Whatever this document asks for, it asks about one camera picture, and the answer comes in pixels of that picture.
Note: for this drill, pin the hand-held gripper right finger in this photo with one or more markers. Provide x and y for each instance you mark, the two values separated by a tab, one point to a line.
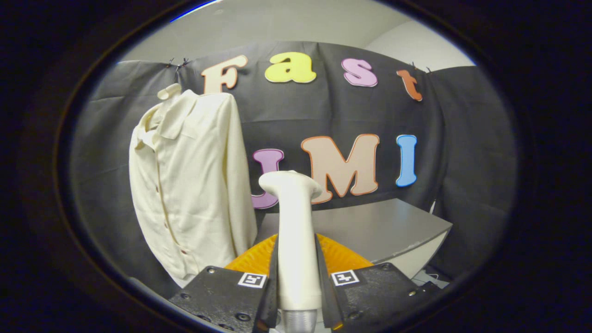
370	291

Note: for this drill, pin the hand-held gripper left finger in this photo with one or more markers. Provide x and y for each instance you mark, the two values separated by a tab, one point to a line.
222	296

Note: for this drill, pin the cream button-up shirt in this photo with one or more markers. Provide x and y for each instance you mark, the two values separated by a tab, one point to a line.
194	185

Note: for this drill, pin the grey and white cabinet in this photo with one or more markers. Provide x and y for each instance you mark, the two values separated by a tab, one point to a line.
370	226

